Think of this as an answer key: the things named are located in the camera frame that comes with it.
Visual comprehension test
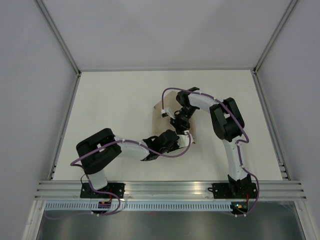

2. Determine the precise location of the right aluminium frame post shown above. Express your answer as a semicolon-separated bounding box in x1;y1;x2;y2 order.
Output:
252;0;301;73

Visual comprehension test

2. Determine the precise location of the beige cloth napkin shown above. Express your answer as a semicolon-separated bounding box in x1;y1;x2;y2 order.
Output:
152;90;197;144

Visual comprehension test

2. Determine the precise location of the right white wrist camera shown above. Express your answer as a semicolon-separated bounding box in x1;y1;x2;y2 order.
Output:
160;107;176;119

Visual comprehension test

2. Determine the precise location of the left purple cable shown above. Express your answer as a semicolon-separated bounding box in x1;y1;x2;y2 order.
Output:
69;136;193;191

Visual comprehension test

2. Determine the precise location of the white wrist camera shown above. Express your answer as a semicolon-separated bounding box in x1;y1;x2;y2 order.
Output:
160;107;176;119
177;130;195;148

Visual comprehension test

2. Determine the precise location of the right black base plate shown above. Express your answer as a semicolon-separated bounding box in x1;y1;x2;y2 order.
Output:
207;183;258;199

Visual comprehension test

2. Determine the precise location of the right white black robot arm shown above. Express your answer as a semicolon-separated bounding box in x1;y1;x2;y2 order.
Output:
170;87;252;198

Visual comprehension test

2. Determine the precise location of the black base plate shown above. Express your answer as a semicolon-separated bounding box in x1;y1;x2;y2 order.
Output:
207;183;258;199
80;182;125;199

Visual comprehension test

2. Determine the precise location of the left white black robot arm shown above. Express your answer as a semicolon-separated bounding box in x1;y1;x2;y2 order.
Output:
75;128;180;198

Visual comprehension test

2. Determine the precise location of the left aluminium frame post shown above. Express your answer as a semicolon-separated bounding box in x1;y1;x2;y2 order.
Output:
34;0;81;76

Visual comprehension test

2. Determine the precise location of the aluminium mounting rail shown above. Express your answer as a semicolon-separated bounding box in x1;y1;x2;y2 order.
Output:
34;180;307;201

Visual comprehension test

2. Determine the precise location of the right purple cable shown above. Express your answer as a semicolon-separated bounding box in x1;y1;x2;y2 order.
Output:
161;86;260;201

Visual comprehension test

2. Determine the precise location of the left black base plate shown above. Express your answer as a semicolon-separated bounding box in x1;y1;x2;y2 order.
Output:
80;182;125;199

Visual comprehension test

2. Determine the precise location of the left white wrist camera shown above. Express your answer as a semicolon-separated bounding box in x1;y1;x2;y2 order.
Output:
177;130;195;148

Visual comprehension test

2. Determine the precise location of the purple cable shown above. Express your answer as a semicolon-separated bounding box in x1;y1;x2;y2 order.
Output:
69;136;193;191
161;86;260;201

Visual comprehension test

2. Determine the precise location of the white slotted cable duct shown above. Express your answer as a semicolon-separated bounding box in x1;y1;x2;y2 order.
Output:
45;200;232;212

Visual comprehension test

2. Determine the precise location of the aluminium frame post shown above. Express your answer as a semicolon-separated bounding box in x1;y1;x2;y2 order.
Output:
252;0;301;73
34;0;81;76

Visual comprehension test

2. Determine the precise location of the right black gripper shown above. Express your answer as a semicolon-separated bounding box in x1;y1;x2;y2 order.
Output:
170;105;197;137

